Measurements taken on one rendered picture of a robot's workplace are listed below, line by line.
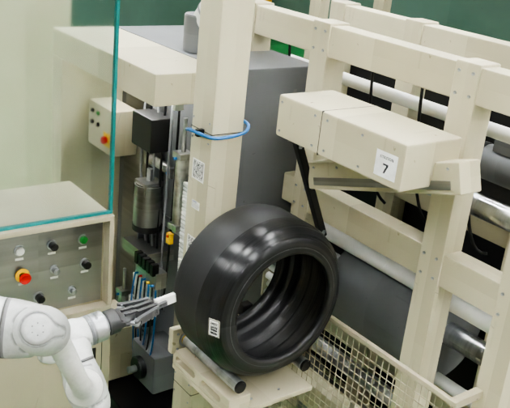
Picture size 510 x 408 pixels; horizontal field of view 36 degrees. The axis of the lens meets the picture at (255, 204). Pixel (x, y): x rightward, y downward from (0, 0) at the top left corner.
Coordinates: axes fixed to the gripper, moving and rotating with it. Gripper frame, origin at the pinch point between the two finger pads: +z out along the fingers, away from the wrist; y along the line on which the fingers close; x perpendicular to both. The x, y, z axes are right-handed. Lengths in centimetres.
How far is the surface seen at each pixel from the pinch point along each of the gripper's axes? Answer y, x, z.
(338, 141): -7, -39, 63
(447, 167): -40, -38, 76
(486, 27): 551, 167, 843
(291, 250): -11.3, -8.9, 40.1
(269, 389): -6, 48, 35
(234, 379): -8.6, 34.2, 18.8
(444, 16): 622, 162, 833
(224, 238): 2.4, -12.6, 24.1
